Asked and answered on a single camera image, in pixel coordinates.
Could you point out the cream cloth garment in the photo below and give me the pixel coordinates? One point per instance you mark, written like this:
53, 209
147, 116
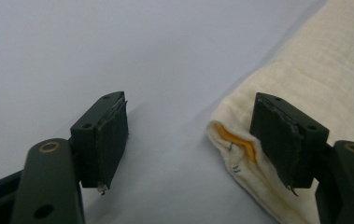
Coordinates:
321, 62

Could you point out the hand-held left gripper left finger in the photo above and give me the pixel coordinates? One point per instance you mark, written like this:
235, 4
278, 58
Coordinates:
103, 140

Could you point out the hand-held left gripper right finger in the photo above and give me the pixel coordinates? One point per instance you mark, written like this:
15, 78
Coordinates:
286, 140

